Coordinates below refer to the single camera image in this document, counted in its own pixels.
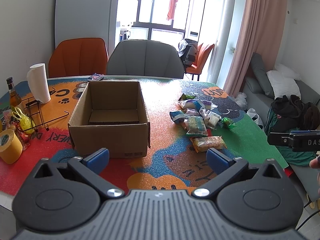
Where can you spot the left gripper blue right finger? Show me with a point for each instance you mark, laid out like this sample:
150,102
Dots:
228,171

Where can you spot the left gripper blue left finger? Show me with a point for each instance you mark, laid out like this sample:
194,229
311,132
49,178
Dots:
89,168

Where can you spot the orange cracker package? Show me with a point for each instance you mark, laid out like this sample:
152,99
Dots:
202,144

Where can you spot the small green candy pack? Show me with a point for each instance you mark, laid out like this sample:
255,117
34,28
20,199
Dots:
227,123

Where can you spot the green teal biscuit pack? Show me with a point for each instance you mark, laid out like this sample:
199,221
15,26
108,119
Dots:
195,127

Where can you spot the blue snack packet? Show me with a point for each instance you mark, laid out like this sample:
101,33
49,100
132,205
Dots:
177,116

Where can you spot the clear pack white cake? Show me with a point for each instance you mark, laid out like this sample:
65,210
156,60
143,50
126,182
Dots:
210,118

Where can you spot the green candy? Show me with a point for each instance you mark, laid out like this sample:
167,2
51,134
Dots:
184,97

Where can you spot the person right hand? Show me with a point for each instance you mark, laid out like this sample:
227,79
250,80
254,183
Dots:
315,164

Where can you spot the green garment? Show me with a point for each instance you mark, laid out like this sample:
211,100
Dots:
292,158

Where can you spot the black clothes pile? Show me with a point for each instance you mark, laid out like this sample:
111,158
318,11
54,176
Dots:
294,114

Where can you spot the white plastic bag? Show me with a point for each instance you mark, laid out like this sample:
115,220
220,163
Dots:
255,117

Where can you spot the brown cardboard box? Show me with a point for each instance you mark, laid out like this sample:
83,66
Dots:
113,115

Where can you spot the grey sofa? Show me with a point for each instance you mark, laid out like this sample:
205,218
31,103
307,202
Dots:
260,95

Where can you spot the white pillow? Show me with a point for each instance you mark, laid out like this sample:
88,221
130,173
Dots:
283,81

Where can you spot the colourful cartoon table mat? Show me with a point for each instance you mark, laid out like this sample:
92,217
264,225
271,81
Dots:
171,162

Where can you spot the purple label white cake pack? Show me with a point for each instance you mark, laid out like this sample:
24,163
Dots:
196,104

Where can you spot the yellow plastic bag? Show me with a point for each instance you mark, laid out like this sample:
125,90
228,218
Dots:
26,123

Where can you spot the yellow tape roll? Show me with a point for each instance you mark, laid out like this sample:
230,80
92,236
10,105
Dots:
11,147

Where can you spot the small purple tissue pack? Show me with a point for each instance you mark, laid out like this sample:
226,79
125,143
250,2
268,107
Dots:
95,77

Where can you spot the glass bottle amber liquid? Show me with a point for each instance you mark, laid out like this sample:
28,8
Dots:
15,100

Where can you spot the white paper towel roll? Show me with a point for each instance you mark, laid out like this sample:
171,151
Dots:
37,82

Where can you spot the orange dining chair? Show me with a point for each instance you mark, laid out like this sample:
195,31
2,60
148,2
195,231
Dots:
77,57

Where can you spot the far orange chair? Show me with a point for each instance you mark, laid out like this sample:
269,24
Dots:
203,51

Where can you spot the grey dining chair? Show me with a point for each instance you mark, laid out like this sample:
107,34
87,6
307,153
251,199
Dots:
145,58

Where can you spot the dark backpack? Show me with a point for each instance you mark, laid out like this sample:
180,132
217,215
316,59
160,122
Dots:
187,51

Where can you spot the pink curtain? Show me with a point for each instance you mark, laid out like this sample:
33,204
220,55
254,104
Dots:
261,32

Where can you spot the red hanging garment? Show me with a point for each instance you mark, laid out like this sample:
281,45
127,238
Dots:
171,11

